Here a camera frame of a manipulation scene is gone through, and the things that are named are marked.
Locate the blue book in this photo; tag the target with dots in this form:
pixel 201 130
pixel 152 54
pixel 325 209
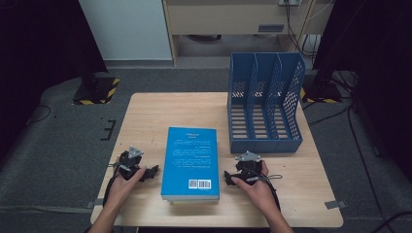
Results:
pixel 191 158

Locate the black yellow striped stand base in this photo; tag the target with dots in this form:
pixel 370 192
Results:
pixel 320 93
pixel 97 93

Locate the blue file rack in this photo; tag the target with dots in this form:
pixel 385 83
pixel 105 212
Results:
pixel 264 144

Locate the beige cabinet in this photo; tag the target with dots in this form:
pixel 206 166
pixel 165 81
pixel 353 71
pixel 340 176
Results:
pixel 226 17

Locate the person's right hand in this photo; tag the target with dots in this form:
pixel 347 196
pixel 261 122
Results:
pixel 260 194

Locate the white panel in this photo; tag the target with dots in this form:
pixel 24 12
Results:
pixel 129 29

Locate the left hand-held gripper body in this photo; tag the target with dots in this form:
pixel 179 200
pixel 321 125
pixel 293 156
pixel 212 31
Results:
pixel 131 158

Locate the grey tape strip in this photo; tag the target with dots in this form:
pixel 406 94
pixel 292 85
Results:
pixel 335 204
pixel 95 203

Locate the person's left hand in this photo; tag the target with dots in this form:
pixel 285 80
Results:
pixel 121 191

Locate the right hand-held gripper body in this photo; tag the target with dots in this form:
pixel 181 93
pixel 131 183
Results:
pixel 249 166

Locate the dark curtain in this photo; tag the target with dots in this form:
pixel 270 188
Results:
pixel 379 64
pixel 39 64

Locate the white power strip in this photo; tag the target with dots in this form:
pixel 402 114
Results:
pixel 290 2

